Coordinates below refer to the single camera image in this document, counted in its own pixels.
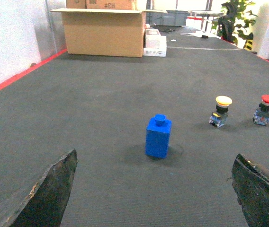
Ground small white boxes stack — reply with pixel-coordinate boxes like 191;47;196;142
143;29;167;57

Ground red push button switch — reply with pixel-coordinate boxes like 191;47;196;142
253;94;269;126

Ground grey plastic crate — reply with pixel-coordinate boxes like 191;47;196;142
146;10;189;26

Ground blue block part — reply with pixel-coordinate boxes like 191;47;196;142
145;114;172;159

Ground green potted plant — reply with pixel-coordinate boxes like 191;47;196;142
218;0;257;50

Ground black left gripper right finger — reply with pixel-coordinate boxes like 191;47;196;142
232;154;269;227

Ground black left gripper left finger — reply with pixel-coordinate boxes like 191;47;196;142
0;149;78;227

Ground yellow push button switch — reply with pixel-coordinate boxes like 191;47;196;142
209;96;233;128

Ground cardboard box marked H3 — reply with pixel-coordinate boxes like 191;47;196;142
86;0;136;10

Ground large open cardboard box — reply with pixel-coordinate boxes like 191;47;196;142
50;8;168;58

